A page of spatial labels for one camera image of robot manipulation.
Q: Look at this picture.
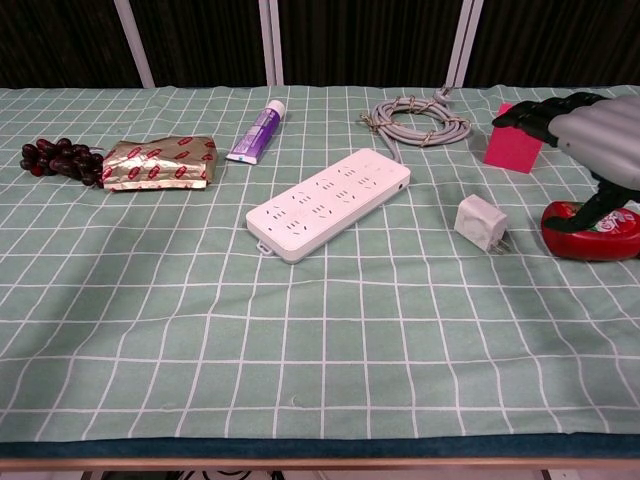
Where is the grey cable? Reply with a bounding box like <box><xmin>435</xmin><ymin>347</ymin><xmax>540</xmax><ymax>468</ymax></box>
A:
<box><xmin>359</xmin><ymin>87</ymin><xmax>474</xmax><ymax>164</ymax></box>

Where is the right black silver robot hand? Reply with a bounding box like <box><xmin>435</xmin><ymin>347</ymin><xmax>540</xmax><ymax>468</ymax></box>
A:
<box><xmin>491</xmin><ymin>92</ymin><xmax>640</xmax><ymax>236</ymax></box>

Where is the green checked tablecloth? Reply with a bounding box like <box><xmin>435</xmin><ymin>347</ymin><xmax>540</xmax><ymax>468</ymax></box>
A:
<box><xmin>0</xmin><ymin>83</ymin><xmax>640</xmax><ymax>447</ymax></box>

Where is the pink sponge cube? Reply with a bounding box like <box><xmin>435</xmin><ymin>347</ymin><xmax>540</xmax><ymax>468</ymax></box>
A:
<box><xmin>482</xmin><ymin>103</ymin><xmax>544</xmax><ymax>175</ymax></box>

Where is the gold foil snack bag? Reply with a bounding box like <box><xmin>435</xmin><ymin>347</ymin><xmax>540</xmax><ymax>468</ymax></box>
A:
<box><xmin>101</xmin><ymin>135</ymin><xmax>219</xmax><ymax>193</ymax></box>

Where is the white power strip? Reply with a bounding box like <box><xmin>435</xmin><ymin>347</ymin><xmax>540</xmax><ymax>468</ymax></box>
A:
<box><xmin>244</xmin><ymin>147</ymin><xmax>412</xmax><ymax>265</ymax></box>

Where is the purple toothpaste tube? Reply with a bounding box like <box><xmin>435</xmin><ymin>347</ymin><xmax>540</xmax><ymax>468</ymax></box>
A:
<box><xmin>224</xmin><ymin>98</ymin><xmax>287</xmax><ymax>165</ymax></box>

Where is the dark red grape bunch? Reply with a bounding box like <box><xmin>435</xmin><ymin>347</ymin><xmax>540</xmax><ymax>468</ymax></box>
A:
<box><xmin>19</xmin><ymin>138</ymin><xmax>106</xmax><ymax>189</ymax></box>

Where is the red ketchup bottle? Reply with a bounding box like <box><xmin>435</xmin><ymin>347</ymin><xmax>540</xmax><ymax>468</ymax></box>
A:
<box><xmin>541</xmin><ymin>199</ymin><xmax>640</xmax><ymax>262</ymax></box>

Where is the white plug adapter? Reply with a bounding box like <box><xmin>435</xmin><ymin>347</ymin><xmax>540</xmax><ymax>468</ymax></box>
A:
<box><xmin>453</xmin><ymin>195</ymin><xmax>512</xmax><ymax>256</ymax></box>

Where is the white partition frame post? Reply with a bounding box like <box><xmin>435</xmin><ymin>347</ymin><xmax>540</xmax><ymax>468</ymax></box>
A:
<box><xmin>444</xmin><ymin>0</ymin><xmax>485</xmax><ymax>89</ymax></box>
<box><xmin>113</xmin><ymin>0</ymin><xmax>155</xmax><ymax>89</ymax></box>
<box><xmin>258</xmin><ymin>0</ymin><xmax>285</xmax><ymax>86</ymax></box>

